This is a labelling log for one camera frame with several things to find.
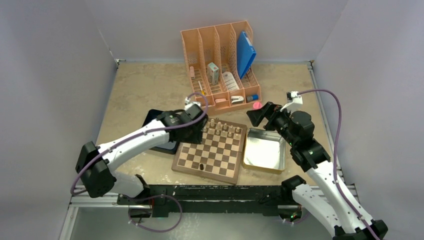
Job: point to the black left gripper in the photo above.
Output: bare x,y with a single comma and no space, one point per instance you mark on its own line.
195,138

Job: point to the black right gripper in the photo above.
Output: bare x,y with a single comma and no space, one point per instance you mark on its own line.
256,116

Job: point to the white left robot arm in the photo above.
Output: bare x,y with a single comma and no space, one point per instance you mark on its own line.
97,165

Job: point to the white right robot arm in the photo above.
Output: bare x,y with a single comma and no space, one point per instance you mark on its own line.
341,214

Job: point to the light chess pieces row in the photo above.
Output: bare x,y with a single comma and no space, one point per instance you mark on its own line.
216,129

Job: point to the wooden chess board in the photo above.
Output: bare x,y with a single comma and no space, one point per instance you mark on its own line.
221,159

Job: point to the pink cap bottle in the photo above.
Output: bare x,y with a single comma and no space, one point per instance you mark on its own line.
257,106

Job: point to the blue cap glue stick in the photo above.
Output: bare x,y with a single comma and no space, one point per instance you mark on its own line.
251,98

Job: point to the white stapler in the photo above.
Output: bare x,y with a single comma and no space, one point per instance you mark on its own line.
236,99

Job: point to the white labelled packet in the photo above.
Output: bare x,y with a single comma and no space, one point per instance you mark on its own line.
230,81

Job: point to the yellow pen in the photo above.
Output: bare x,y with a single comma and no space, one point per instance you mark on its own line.
201,88

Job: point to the white red small box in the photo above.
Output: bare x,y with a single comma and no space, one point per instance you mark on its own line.
213,73

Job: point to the blue folder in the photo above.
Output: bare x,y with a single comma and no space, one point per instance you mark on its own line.
245,54

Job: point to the orange file organizer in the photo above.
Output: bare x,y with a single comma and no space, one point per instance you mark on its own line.
218,44

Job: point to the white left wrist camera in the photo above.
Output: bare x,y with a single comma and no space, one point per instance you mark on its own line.
193,109

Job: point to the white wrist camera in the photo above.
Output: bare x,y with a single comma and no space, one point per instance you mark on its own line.
294,102
193,109

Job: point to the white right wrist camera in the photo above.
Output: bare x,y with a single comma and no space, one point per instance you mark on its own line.
294,102

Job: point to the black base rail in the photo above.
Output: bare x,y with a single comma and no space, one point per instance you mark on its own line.
267,200

